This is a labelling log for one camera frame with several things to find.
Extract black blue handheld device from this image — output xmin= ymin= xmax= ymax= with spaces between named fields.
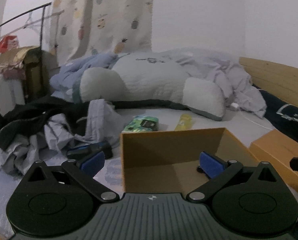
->
xmin=66 ymin=141 xmax=113 ymax=160

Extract orange box lid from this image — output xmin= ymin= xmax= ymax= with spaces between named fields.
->
xmin=249 ymin=129 xmax=298 ymax=193

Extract dark navy printed cloth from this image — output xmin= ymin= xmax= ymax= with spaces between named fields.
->
xmin=255 ymin=86 xmax=298 ymax=143

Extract grey crumpled clothes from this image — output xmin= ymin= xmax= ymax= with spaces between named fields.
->
xmin=0 ymin=99 xmax=124 ymax=175

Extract orange cardboard box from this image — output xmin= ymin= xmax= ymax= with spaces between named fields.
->
xmin=120 ymin=128 xmax=258 ymax=194

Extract yellow plastic packet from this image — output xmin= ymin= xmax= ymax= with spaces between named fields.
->
xmin=174 ymin=114 xmax=193 ymax=131

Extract green tissue pack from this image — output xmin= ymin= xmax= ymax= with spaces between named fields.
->
xmin=123 ymin=115 xmax=159 ymax=133

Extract black garment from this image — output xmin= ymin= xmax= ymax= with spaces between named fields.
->
xmin=0 ymin=95 xmax=89 ymax=151

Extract wooden headboard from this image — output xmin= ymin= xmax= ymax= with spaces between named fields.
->
xmin=239 ymin=57 xmax=298 ymax=107

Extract light blue blanket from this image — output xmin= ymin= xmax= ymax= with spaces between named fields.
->
xmin=49 ymin=53 xmax=118 ymax=100

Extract grey crumpled blanket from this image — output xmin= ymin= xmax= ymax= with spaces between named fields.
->
xmin=161 ymin=48 xmax=266 ymax=118

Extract white radiator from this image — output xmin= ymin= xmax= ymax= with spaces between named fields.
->
xmin=0 ymin=74 xmax=25 ymax=115

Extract white plush pillow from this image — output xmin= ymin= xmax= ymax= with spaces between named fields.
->
xmin=72 ymin=53 xmax=225 ymax=121

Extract red plastic bag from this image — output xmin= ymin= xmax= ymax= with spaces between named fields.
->
xmin=0 ymin=35 xmax=19 ymax=54

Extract pineapple print curtain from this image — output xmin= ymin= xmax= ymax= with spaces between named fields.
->
xmin=50 ymin=0 xmax=153 ymax=65

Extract black metal clothes rack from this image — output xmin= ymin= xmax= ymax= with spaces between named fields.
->
xmin=0 ymin=2 xmax=65 ymax=53

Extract white charging cable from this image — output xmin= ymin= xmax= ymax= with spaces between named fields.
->
xmin=230 ymin=101 xmax=275 ymax=131

